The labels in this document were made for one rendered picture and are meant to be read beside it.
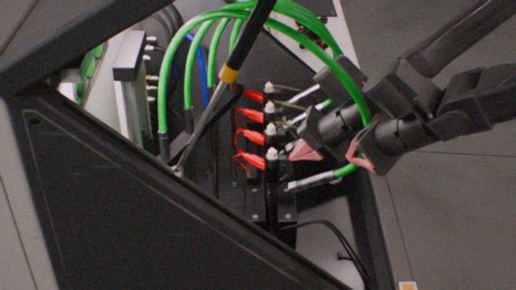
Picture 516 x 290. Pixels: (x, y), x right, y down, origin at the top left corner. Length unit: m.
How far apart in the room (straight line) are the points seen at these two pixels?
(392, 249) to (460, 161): 1.92
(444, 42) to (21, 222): 0.72
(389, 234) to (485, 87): 0.53
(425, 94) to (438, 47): 0.24
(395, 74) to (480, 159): 2.35
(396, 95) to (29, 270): 0.57
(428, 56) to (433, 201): 1.82
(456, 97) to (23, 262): 0.62
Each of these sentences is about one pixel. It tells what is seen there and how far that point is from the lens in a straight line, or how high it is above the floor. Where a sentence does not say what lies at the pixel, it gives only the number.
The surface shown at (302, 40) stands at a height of 1.39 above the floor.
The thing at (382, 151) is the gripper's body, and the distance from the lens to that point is 0.94.
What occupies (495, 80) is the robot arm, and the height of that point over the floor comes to 1.44.
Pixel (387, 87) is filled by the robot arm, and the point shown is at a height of 1.39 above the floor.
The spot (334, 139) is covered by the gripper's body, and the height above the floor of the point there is 1.18.
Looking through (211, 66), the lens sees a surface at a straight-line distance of 1.25.
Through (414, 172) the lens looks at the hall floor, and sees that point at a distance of 2.99.
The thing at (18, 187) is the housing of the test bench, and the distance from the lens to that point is 0.83.
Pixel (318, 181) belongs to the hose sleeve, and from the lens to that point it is 1.07.
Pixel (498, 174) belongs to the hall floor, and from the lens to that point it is 3.10.
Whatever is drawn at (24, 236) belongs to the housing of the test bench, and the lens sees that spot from 0.88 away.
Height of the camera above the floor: 1.81
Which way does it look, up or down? 36 degrees down
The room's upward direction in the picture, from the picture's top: straight up
